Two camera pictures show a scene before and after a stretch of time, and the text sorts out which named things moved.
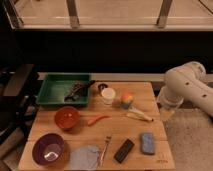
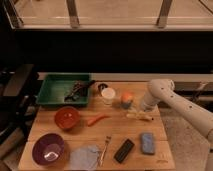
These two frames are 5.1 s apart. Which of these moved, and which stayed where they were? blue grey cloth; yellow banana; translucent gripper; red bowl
Moved: translucent gripper
Stayed: yellow banana; blue grey cloth; red bowl
